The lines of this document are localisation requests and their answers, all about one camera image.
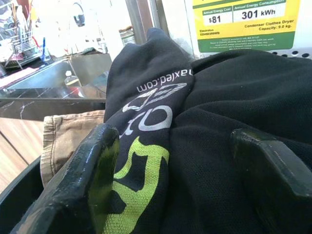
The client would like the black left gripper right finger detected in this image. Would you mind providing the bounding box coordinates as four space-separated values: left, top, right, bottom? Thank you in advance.
230 128 312 234

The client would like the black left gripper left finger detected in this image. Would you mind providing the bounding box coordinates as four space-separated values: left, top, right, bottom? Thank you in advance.
9 123 120 234

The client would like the black shirt with green print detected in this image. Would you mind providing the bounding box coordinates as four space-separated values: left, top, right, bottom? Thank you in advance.
103 27 312 234

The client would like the white clothes dryer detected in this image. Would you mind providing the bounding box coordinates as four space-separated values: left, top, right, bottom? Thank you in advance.
160 0 312 60

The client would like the tan khaki garment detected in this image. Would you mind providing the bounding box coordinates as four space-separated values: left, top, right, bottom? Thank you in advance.
39 110 106 188

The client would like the black laundry basket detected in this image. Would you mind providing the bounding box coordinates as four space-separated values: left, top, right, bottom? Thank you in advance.
0 156 46 234

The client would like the black marble counter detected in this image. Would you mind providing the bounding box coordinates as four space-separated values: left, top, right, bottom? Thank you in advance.
0 87 107 121

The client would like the small red item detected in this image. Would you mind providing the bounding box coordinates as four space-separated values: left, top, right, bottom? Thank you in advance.
69 87 85 98

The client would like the clear plastic bottle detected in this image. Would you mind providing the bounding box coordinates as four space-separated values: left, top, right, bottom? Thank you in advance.
63 70 81 89

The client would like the stainless steel sink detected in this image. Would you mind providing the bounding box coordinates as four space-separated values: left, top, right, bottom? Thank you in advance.
4 53 113 98

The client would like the yellow green energy label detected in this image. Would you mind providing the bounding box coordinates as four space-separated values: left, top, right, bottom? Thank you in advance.
192 0 302 53

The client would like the glass jar with lid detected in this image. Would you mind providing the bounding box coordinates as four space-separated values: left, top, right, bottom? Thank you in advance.
118 25 136 47

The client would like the blue handled brush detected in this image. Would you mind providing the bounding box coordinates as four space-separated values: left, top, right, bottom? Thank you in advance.
39 37 52 63

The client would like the white wire dish rack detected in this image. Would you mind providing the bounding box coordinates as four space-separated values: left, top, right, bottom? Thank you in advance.
0 0 41 70

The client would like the brown door post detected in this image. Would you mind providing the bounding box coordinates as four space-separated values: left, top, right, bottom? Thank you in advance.
125 0 169 46

